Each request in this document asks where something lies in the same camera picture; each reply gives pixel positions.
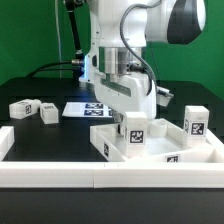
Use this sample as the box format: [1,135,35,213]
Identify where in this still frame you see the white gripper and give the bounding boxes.
[94,70,173,135]

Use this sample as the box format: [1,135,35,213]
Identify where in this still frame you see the white square table top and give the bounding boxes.
[90,119,224,163]

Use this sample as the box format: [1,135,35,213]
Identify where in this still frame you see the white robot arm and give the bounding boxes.
[81,0,206,134]

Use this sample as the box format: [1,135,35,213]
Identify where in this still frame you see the white sheet with markers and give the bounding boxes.
[62,102,112,118]

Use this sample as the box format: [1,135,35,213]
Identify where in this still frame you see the white U-shaped obstacle fence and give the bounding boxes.
[0,126,224,188]

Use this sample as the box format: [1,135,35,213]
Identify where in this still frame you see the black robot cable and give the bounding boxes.
[25,0,86,79]

